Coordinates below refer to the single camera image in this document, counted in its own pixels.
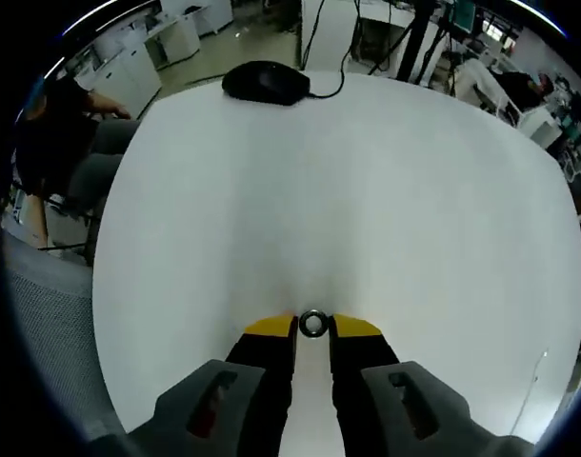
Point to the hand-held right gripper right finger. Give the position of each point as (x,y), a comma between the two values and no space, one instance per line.
(362,366)

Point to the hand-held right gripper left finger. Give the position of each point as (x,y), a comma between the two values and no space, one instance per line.
(266,376)

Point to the steel washer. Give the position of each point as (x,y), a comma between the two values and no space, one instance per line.
(302,324)

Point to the grey mesh office chair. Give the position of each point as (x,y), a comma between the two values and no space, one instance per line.
(47,333)

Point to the black computer mouse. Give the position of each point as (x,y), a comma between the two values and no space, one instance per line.
(264,83)

